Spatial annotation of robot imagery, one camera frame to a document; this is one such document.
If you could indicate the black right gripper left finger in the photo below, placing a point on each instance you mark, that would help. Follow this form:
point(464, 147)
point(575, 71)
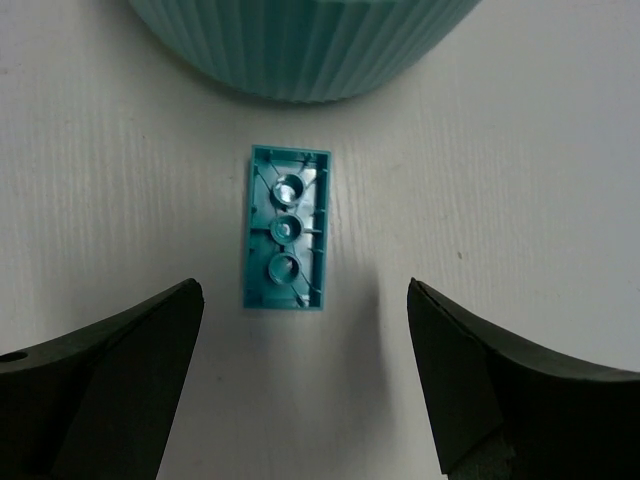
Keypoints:
point(99, 402)

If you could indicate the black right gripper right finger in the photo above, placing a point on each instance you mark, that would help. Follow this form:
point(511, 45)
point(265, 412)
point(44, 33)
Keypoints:
point(503, 407)

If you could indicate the teal long lego brick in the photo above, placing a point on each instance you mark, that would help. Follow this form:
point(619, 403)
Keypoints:
point(286, 228)

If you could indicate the teal round divided container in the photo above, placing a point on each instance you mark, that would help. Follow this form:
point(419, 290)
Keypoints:
point(302, 51)

